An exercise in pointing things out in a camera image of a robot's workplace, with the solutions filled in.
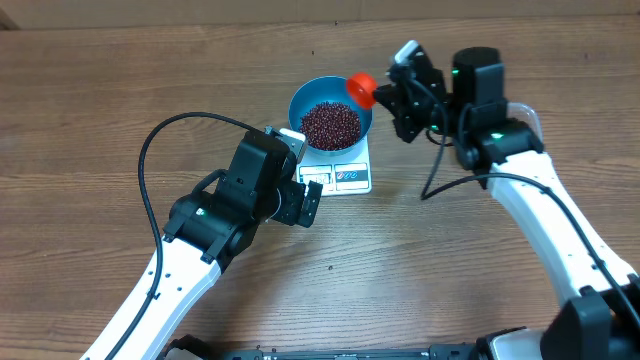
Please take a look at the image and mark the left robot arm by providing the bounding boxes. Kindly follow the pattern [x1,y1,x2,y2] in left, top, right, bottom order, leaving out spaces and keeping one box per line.
[83,129,322,359]

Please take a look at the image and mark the red beans in bowl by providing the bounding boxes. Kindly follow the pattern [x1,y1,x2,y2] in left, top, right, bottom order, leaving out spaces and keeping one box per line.
[299,102,361,151]

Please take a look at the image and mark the clear plastic container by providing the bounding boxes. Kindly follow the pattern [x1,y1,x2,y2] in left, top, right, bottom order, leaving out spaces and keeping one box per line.
[507,102,544,141]

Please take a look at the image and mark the red scoop with blue handle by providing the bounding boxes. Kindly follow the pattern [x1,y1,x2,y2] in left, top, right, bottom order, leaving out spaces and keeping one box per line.
[346,72,378,110]

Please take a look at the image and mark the white kitchen scale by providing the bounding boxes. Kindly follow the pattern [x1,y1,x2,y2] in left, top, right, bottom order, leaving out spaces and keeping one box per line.
[295,137,373,196]

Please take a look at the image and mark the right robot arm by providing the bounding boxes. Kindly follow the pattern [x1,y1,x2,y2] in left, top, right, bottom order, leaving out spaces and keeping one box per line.
[372,41,639,359]

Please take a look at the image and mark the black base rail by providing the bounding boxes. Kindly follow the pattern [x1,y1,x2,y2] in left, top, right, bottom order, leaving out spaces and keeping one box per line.
[159,334,481,360]

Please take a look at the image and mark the blue metal bowl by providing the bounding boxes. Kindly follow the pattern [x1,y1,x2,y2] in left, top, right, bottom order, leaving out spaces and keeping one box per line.
[288,76,373,143]

